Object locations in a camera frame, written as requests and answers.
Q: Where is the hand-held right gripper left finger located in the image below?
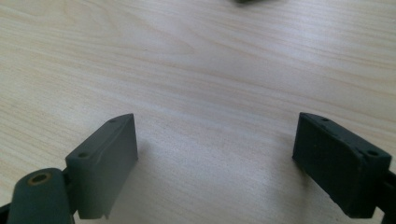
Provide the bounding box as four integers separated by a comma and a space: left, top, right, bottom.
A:
64, 113, 139, 220

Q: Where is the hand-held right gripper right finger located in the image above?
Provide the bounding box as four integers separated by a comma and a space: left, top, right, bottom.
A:
291, 112, 393, 219

